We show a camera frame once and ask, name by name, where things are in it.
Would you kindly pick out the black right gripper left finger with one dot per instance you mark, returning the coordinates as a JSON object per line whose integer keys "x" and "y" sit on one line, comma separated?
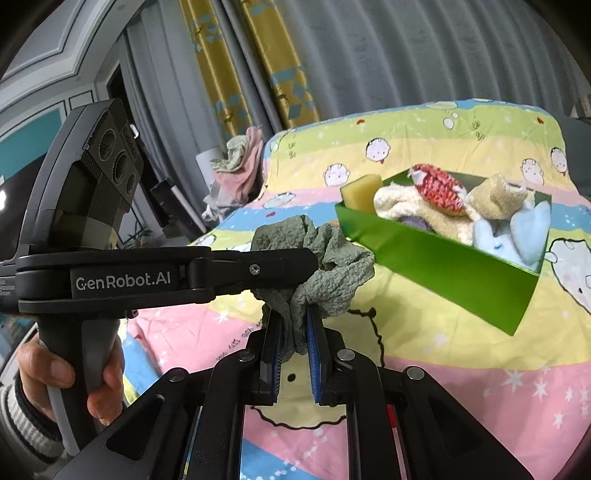
{"x": 189, "y": 425}

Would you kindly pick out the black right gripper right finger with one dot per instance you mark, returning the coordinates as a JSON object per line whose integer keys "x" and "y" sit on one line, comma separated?
{"x": 401, "y": 424}

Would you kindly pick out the grey-green cloth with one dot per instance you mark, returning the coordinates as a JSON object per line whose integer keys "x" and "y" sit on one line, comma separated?
{"x": 342, "y": 268}

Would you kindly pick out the striped sleeve forearm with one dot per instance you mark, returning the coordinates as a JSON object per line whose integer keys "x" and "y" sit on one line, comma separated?
{"x": 33, "y": 440}

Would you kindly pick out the person left hand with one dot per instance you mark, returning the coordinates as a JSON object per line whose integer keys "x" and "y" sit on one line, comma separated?
{"x": 39, "y": 368}

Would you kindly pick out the colourful cartoon bedsheet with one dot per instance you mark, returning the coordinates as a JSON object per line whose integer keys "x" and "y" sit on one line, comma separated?
{"x": 531, "y": 390}

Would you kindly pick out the pink green cloth pile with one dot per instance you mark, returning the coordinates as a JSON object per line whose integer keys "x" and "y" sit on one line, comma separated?
{"x": 236, "y": 175}

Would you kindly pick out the green cardboard box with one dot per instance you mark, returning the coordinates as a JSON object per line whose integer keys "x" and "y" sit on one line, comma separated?
{"x": 490, "y": 288}

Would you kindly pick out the purple cloth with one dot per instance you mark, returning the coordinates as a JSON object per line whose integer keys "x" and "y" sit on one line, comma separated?
{"x": 416, "y": 222}

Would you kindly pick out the light blue plush toy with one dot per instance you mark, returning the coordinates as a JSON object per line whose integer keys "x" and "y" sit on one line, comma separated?
{"x": 520, "y": 241}

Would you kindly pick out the cream fluffy towel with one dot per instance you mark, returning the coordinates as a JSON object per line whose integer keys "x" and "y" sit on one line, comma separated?
{"x": 395, "y": 201}

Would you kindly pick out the yellow sponge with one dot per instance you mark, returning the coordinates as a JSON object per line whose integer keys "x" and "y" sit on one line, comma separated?
{"x": 359, "y": 194}

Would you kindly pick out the red white patterned cloth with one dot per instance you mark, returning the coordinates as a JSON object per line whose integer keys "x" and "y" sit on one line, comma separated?
{"x": 439, "y": 189}

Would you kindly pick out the yellow fluffy towel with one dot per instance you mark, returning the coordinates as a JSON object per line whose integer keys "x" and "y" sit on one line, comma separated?
{"x": 497, "y": 199}

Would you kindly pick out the yellow patterned curtain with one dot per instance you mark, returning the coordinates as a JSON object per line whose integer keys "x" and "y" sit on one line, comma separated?
{"x": 251, "y": 70}

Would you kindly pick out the grey curtain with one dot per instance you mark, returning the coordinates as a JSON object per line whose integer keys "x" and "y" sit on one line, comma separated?
{"x": 358, "y": 56}

